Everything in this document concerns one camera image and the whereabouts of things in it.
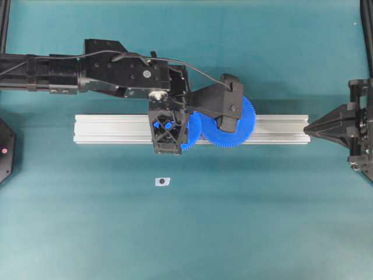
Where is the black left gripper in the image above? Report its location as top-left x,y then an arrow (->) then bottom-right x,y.
148,90 -> 189,155

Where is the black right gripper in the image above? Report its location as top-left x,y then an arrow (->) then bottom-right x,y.
304,78 -> 372,172

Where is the small blue plastic gear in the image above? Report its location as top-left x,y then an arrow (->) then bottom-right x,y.
153,111 -> 202,152

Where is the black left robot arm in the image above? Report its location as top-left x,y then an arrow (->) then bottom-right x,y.
1,39 -> 191,155

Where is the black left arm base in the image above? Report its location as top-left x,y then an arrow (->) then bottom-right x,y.
0,119 -> 16,184

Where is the large blue plastic gear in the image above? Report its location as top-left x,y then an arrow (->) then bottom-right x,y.
200,95 -> 257,149

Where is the white tape marker with dot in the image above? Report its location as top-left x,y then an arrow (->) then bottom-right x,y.
155,177 -> 171,187

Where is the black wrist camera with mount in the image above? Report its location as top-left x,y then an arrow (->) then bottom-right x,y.
186,74 -> 244,133

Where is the silver aluminium extrusion rail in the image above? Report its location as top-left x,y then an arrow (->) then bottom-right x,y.
73,114 -> 311,145

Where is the black frame post right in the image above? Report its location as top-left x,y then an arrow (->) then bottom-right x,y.
360,0 -> 372,78

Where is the black frame post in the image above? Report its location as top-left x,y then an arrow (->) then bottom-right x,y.
360,0 -> 372,78
0,0 -> 11,54

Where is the black frame post left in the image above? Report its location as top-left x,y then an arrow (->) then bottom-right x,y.
0,0 -> 11,54

